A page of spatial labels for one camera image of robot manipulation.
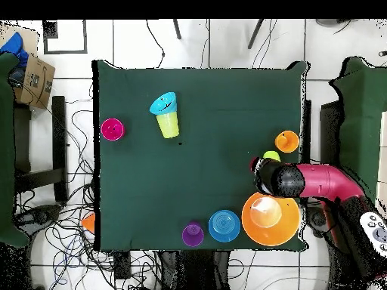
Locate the yellow-green cup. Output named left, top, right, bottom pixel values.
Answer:
left=156, top=110, right=180, bottom=140

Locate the person's foot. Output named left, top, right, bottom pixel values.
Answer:
left=315, top=19, right=342, bottom=28

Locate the white box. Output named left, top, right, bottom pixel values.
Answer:
left=374, top=110, right=387, bottom=218

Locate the large yellow bowl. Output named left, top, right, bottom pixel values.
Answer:
left=240, top=192, right=302, bottom=247

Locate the thin black cable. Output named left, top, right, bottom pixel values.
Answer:
left=145, top=19, right=166, bottom=69

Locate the dark green tablecloth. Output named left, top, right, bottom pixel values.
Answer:
left=91, top=59, right=311, bottom=251

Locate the purple cup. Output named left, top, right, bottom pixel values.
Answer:
left=181, top=221, right=205, bottom=248

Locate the orange cup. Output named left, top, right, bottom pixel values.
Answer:
left=274, top=130, right=300, bottom=154

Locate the blue bowl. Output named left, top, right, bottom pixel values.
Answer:
left=208, top=209, right=241, bottom=243

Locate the black chair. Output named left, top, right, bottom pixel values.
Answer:
left=319, top=100, right=344, bottom=166

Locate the black stand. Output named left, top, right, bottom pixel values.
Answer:
left=13, top=95, right=69, bottom=203

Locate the orange bowl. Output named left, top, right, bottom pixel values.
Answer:
left=80, top=211, right=96, bottom=234

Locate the green cloth covered table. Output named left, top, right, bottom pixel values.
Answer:
left=327, top=56, right=387, bottom=212
left=0, top=52, right=31, bottom=248

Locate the cyan bowl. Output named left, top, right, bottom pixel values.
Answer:
left=149, top=91, right=178, bottom=116

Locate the black floor frame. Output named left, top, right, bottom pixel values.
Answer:
left=42, top=19, right=88, bottom=55

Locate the tangle of black cables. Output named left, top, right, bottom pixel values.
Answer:
left=45, top=99, right=176, bottom=290

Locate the green cup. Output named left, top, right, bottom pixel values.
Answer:
left=262, top=150, right=281, bottom=162

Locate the pink cup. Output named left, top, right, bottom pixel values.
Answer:
left=101, top=118, right=125, bottom=142

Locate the printed cardboard box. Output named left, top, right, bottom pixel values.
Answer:
left=13, top=54, right=56, bottom=110

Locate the blue cloth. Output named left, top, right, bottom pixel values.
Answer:
left=0, top=31, right=29, bottom=69

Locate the grey floor device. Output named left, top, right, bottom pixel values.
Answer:
left=306, top=208, right=329, bottom=238
left=14, top=205, right=61, bottom=233

